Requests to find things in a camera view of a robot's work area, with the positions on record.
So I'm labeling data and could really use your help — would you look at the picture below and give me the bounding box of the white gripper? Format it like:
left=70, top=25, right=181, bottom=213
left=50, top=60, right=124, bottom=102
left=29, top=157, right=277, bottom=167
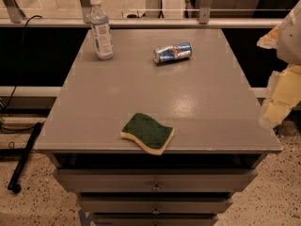
left=257, top=0, right=301, bottom=129

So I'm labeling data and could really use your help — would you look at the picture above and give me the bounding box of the green and yellow sponge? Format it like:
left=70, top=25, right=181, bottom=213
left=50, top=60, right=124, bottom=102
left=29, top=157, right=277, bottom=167
left=120, top=113, right=174, bottom=155

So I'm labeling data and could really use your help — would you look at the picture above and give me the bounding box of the blue silver redbull can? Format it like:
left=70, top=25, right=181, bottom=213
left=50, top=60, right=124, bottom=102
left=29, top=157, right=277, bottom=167
left=153, top=42, right=192, bottom=64

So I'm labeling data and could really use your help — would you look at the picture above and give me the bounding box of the grey drawer cabinet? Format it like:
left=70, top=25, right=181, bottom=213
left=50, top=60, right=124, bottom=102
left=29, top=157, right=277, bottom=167
left=36, top=29, right=281, bottom=226

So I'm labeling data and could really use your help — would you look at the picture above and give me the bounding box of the clear plastic water bottle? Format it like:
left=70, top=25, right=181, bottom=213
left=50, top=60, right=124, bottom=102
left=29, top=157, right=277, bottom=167
left=89, top=0, right=113, bottom=60

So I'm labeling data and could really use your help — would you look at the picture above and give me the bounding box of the black rod on floor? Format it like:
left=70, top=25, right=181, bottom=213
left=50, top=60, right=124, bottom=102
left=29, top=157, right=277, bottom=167
left=8, top=122, right=42, bottom=194

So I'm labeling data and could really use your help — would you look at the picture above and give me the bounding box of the black cable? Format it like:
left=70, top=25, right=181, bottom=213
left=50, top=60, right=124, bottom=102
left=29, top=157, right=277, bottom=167
left=0, top=14, right=43, bottom=135

